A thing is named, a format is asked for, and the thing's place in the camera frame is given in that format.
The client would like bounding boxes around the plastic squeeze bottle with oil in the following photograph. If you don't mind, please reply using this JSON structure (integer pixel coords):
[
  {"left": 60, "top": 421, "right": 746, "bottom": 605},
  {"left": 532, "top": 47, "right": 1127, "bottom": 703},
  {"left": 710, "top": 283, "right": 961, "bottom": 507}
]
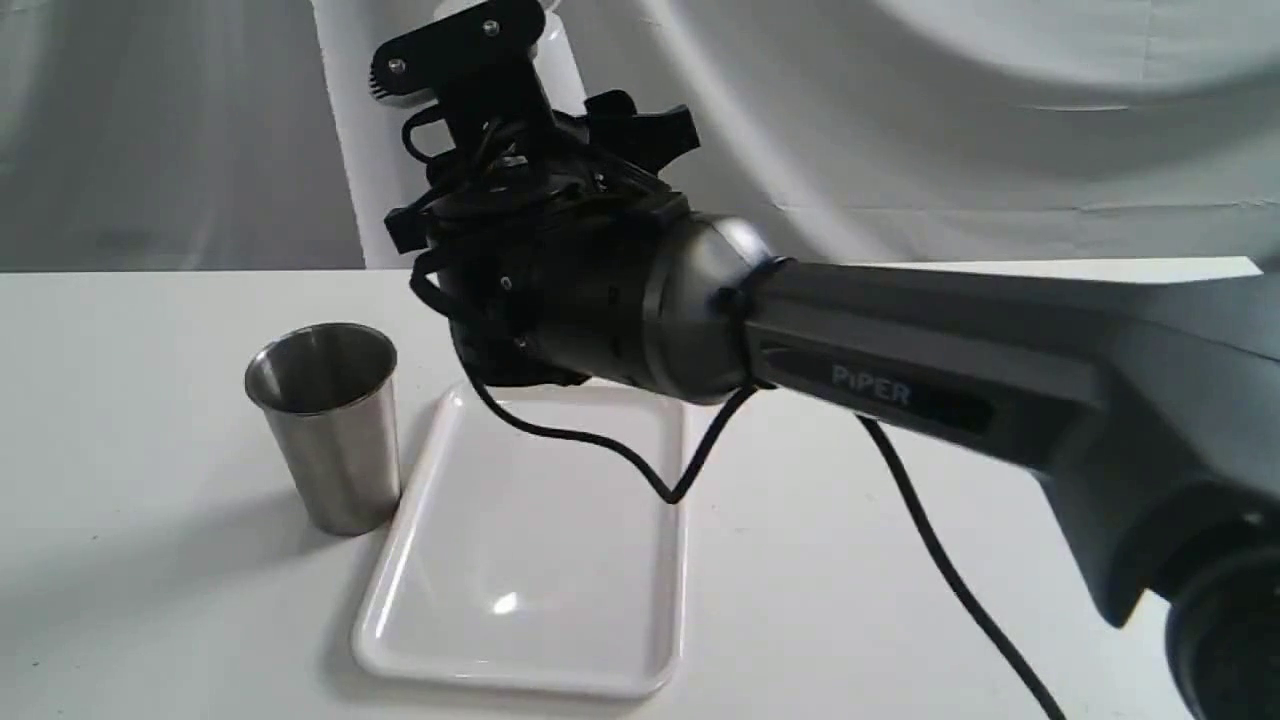
[{"left": 410, "top": 1, "right": 586, "bottom": 122}]

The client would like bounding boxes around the white rectangular plastic tray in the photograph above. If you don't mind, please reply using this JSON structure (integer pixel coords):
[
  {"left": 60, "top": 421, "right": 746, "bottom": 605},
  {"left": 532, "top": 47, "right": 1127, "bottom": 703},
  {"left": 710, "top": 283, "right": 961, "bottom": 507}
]
[{"left": 351, "top": 382, "right": 687, "bottom": 700}]

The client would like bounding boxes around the grey backdrop cloth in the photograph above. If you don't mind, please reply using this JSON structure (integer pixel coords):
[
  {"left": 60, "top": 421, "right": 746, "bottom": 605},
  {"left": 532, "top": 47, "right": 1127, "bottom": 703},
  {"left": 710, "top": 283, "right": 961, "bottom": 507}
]
[{"left": 3, "top": 1, "right": 1277, "bottom": 272}]

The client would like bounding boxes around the stainless steel cup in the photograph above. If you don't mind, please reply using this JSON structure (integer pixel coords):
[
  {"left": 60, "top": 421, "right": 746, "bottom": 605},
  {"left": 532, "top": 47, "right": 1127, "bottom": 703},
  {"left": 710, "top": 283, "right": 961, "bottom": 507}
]
[{"left": 243, "top": 322, "right": 402, "bottom": 537}]

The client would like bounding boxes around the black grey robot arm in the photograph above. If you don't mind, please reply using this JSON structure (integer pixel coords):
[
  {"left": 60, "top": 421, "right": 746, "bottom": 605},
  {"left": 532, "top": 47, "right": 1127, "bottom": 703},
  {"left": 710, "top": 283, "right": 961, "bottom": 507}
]
[{"left": 385, "top": 91, "right": 1279, "bottom": 719}]

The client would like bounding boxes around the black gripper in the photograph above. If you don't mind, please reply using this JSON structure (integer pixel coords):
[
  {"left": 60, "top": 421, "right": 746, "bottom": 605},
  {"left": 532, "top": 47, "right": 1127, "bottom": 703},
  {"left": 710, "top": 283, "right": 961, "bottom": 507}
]
[{"left": 383, "top": 90, "right": 701, "bottom": 255}]

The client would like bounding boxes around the black cable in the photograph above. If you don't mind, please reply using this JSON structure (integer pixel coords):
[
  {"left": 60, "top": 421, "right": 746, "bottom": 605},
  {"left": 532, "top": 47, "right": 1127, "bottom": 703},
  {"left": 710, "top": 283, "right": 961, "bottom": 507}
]
[{"left": 402, "top": 105, "right": 1068, "bottom": 720}]

